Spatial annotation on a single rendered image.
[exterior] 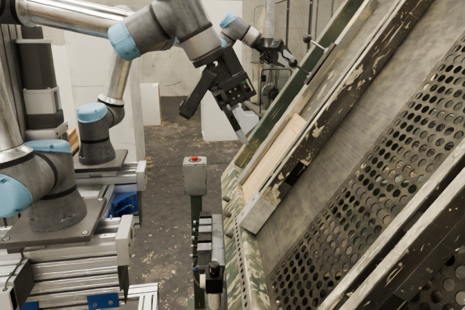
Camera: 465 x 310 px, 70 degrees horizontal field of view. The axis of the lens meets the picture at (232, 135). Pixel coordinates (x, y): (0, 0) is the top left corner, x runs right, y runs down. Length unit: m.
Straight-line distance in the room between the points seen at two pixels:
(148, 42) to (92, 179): 0.92
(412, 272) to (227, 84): 0.45
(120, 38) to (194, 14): 0.15
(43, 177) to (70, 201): 0.14
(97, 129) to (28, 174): 0.61
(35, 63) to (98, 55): 2.34
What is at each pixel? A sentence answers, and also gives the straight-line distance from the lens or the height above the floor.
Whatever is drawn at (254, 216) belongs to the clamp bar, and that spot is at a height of 0.96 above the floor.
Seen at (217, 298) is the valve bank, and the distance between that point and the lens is 1.29.
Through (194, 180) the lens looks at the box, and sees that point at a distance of 1.71.
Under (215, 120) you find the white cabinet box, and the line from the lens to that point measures 5.09.
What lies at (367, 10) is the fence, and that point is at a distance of 1.51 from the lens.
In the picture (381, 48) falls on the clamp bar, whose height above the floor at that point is 1.51.
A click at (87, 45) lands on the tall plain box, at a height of 1.47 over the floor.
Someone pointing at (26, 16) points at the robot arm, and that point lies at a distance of 0.94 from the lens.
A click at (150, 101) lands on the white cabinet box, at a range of 6.21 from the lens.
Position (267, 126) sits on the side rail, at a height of 1.10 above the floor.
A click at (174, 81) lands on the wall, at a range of 9.38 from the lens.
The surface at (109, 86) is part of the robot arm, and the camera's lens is 1.54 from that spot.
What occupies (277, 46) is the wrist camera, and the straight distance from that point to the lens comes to 1.33.
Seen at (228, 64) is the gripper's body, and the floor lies 1.48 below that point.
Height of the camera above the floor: 1.53
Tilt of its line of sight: 16 degrees down
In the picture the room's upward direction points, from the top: straight up
